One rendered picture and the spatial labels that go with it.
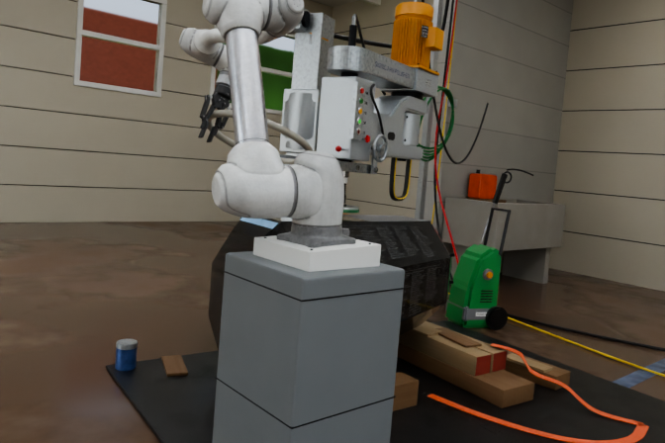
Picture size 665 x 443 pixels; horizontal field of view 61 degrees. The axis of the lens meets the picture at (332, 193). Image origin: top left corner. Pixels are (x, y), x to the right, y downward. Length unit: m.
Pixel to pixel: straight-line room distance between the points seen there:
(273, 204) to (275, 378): 0.48
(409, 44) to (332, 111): 0.82
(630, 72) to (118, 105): 6.70
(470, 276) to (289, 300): 2.80
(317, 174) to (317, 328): 0.44
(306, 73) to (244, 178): 2.22
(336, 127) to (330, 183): 1.27
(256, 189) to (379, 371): 0.66
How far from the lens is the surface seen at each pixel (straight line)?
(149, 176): 8.98
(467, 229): 5.70
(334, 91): 2.96
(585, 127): 7.64
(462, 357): 3.08
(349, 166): 2.96
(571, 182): 7.65
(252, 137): 1.66
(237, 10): 1.84
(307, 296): 1.51
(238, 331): 1.77
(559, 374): 3.37
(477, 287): 4.24
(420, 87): 3.48
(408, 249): 2.92
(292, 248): 1.63
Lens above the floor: 1.10
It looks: 3 degrees down
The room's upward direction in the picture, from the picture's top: 5 degrees clockwise
